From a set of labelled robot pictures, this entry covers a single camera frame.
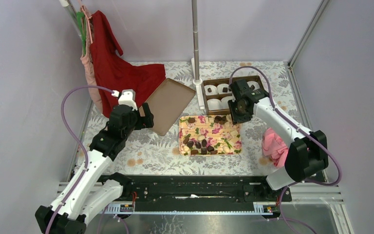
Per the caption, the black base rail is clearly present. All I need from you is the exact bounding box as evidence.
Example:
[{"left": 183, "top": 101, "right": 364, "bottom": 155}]
[{"left": 96, "top": 174, "right": 293, "bottom": 207}]

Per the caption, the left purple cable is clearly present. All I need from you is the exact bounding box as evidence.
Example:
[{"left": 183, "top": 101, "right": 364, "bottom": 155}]
[{"left": 45, "top": 85, "right": 114, "bottom": 234}]

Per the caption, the floral yellow tray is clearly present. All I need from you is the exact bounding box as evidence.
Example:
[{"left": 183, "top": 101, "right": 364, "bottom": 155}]
[{"left": 179, "top": 114, "right": 242, "bottom": 156}]

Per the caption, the pink garment on hanger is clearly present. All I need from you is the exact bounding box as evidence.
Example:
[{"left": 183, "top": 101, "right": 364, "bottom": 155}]
[{"left": 80, "top": 6, "right": 103, "bottom": 113}]

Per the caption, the gold chocolate box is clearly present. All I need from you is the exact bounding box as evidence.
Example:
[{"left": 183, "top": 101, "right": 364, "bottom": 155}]
[{"left": 203, "top": 75, "right": 264, "bottom": 115}]

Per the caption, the metal pole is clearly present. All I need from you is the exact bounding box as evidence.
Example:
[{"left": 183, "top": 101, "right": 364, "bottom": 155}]
[{"left": 191, "top": 0, "right": 201, "bottom": 81}]

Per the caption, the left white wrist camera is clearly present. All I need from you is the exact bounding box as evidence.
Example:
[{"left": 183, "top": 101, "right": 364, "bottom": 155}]
[{"left": 112, "top": 89, "right": 138, "bottom": 111}]

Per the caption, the gold box lid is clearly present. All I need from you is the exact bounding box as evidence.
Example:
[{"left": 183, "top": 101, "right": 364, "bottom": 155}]
[{"left": 146, "top": 78, "right": 196, "bottom": 136}]

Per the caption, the white pole base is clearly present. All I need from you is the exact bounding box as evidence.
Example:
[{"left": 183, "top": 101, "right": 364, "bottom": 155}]
[{"left": 191, "top": 58, "right": 205, "bottom": 110}]

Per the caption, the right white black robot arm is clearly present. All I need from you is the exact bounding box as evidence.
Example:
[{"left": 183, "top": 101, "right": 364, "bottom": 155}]
[{"left": 228, "top": 79, "right": 329, "bottom": 201}]

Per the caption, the red garment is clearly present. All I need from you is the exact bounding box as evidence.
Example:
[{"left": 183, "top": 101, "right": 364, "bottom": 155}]
[{"left": 90, "top": 11, "right": 166, "bottom": 107}]

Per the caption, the pink cloth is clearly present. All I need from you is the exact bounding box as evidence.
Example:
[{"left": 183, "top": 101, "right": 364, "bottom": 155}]
[{"left": 262, "top": 128, "right": 289, "bottom": 168}]

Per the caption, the white paper cup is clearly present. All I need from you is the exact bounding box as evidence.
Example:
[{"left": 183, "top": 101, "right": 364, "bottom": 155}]
[
  {"left": 247, "top": 81, "right": 261, "bottom": 91},
  {"left": 221, "top": 96, "right": 233, "bottom": 109},
  {"left": 207, "top": 98, "right": 223, "bottom": 111},
  {"left": 217, "top": 83, "right": 231, "bottom": 94},
  {"left": 204, "top": 85, "right": 218, "bottom": 96}
]

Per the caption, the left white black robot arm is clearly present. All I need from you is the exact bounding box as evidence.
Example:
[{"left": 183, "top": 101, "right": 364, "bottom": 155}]
[{"left": 35, "top": 103, "right": 154, "bottom": 234}]

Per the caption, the green hanger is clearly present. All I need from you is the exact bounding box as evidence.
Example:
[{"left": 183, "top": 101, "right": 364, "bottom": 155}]
[{"left": 76, "top": 12, "right": 87, "bottom": 55}]

